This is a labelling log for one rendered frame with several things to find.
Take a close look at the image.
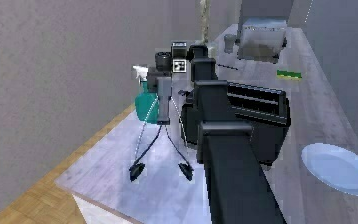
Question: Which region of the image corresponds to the silver box appliance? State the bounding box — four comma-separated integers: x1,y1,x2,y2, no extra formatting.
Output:
237,17,289,64

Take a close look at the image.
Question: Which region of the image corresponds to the white kitchen counter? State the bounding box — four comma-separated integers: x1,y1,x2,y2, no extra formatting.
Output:
54,23,358,224

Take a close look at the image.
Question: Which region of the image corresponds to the grey cup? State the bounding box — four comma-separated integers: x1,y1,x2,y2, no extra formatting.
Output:
223,33,238,54

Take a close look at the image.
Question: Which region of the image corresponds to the black toaster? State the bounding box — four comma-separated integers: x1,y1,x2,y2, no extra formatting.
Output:
180,80,292,167

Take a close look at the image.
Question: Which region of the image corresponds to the thin black knife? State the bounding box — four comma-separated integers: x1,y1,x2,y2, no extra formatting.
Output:
216,63,239,72

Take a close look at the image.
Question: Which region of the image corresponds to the teal spray dispenser bottle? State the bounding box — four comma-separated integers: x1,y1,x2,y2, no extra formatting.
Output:
132,64,161,125

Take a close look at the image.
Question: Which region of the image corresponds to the beige house plant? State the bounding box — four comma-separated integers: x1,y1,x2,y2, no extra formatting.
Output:
199,0,212,45

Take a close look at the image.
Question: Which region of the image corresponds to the green sponge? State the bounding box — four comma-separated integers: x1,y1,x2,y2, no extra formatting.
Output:
276,69,303,81

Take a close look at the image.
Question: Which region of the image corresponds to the white plate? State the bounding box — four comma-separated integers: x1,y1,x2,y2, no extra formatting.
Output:
300,142,358,198

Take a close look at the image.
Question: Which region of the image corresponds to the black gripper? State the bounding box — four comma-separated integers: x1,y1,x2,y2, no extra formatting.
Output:
128,50,195,184

